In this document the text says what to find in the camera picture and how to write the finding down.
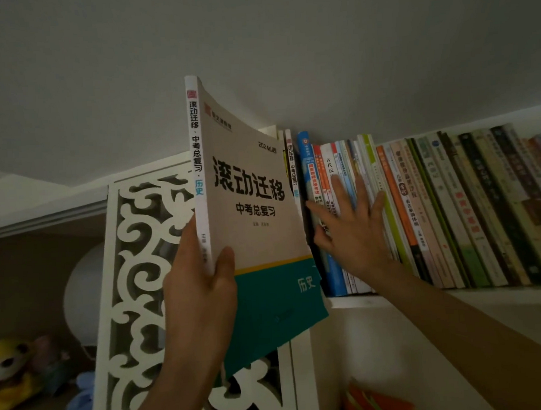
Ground person's right hand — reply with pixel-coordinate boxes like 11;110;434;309
304;171;395;286

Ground person's left hand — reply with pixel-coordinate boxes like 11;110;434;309
158;213;242;368

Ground row of shelved books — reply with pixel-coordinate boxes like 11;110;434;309
277;115;541;301

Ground white teal textbook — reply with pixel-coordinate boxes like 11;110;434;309
184;69;333;380

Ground white bookshelf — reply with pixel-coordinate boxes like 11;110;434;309
274;102;541;410

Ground person's right forearm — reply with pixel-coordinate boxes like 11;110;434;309
363;251;541;410

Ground white carved lattice panel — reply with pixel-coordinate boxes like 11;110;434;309
77;146;319;410

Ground white round lamp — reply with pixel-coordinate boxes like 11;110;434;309
60;241;111;351

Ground pale blue cloth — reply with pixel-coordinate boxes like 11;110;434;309
55;370;100;410

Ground colourful stationery bundle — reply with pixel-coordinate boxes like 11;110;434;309
341;378;419;410

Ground yellow plush toy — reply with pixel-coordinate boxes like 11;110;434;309
0;336;43;410

